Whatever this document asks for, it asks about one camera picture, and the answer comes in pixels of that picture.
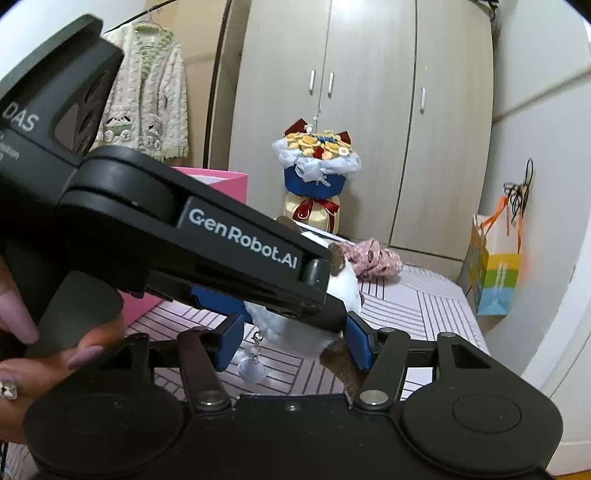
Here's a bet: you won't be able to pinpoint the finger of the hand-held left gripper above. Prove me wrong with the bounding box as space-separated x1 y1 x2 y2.
170 167 334 296
119 269 348 334

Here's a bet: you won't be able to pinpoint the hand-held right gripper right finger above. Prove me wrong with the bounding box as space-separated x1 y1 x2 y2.
345 311 527 413

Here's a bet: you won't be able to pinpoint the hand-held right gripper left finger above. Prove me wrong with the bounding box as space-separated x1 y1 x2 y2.
88 313 246 414

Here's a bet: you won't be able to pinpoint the white plush toy brown ears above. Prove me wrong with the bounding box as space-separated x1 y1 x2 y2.
236 216 371 398

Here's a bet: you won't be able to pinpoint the pink cardboard box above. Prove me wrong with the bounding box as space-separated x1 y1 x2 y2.
117 166 249 334

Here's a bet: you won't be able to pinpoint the person's left hand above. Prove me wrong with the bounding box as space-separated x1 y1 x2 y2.
0 258 126 445

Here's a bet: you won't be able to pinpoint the cream gift box red ribbon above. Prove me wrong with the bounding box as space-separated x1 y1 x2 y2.
283 189 342 234

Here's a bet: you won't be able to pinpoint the striped bed sheet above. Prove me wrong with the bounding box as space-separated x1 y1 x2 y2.
124 222 491 398

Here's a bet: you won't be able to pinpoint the pink floral scrunchie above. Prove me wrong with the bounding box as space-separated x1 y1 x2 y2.
341 238 404 281

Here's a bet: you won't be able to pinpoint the yellow flower bouquet blue wrap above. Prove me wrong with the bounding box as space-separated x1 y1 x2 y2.
271 117 362 197

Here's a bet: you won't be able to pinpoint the black clothes rack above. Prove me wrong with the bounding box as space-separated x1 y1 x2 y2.
115 0 233 169

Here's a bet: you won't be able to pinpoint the white green knit cardigan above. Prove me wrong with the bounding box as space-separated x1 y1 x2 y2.
95 22 190 163

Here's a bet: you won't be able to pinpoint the colourful paper gift bag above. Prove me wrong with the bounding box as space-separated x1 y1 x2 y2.
469 196 523 317

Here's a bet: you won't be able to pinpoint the beige wardrobe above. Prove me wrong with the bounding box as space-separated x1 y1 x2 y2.
228 0 498 278

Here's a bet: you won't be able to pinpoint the black wire wall hook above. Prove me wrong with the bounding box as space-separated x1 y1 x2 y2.
503 158 534 219

